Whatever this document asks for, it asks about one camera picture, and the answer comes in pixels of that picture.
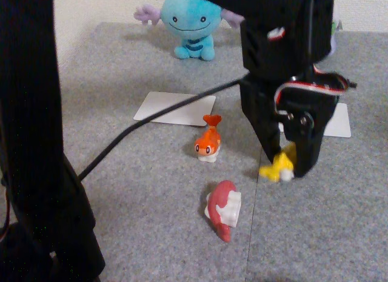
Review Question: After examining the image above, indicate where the yellow egg sushi figure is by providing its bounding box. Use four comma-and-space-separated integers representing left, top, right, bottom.
259, 142, 297, 183

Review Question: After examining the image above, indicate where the orange shrimp sushi figure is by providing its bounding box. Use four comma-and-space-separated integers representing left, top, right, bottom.
193, 113, 223, 164

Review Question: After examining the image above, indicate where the purple Goomy plush toy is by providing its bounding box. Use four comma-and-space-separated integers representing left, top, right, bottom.
329, 0, 344, 58

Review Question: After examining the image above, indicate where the red tuna sushi figure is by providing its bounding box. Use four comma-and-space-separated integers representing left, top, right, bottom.
202, 180, 243, 243

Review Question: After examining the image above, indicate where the blue Wooper plush toy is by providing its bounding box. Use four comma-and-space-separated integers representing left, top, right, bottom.
134, 0, 246, 62

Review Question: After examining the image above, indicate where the white rectangular card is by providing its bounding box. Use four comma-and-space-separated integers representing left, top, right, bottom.
133, 91, 217, 127
278, 102, 352, 139

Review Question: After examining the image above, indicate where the grey carpet mat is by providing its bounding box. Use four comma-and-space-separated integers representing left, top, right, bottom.
57, 21, 275, 282
245, 30, 388, 282

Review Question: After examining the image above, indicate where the red white black servo wire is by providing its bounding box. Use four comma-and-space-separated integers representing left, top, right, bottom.
266, 26, 358, 113

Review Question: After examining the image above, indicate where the black camera cable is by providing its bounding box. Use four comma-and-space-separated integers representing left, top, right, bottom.
78, 77, 246, 180

